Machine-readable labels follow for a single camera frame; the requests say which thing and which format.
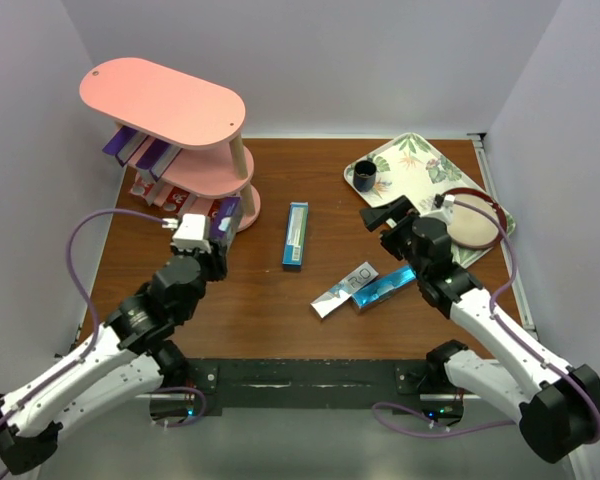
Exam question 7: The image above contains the silver R&O sensitive toothpaste box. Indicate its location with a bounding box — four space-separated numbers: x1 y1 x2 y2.
210 196 244 250

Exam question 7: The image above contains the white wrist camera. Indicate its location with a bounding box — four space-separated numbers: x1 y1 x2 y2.
430 194 455 226
162 213 211 253

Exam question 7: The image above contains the dark blue mug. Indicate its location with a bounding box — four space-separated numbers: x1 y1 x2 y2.
353 160 377 193

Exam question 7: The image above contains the red rimmed beige plate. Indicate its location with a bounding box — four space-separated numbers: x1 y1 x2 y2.
443 187 508 250

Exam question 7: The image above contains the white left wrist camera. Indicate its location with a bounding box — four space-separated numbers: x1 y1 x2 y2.
162 213 211 253

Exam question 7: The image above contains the shiny blue toothpaste box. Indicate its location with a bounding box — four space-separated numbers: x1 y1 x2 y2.
351 265 416 314

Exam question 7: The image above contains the red silver toothpaste box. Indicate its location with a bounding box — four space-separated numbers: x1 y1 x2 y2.
162 186 197 215

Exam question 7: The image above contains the blue green toothpaste box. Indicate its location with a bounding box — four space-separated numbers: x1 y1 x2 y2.
282 202 309 271

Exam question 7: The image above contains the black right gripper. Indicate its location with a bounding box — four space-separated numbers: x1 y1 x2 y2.
359 196 427 279

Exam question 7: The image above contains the red 3D toothpaste box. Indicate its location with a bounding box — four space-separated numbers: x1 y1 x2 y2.
208 199 224 218

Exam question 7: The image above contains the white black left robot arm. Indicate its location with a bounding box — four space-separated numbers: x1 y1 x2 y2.
0 248 227 476

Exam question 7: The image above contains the floral leaf print tray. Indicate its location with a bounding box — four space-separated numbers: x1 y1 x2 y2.
343 131 517 269

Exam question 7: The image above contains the black front base bar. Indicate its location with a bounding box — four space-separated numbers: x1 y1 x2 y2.
186 358 462 417

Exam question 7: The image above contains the aluminium frame rail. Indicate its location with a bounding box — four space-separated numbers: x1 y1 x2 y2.
467 133 499 202

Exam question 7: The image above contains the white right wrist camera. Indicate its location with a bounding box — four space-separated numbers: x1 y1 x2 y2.
430 194 455 226

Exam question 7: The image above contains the purple toothpaste box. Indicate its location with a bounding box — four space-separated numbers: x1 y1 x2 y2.
102 126 147 166
135 139 181 183

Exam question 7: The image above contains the pink three tier shelf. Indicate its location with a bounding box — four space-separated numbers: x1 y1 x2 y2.
79 57 261 229

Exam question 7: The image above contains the red toothpaste box behind shelf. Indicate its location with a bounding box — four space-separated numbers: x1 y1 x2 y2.
129 174 156 205

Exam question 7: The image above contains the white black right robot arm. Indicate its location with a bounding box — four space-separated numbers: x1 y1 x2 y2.
359 194 600 463

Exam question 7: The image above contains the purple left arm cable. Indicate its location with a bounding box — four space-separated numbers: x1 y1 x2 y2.
0 208 209 480

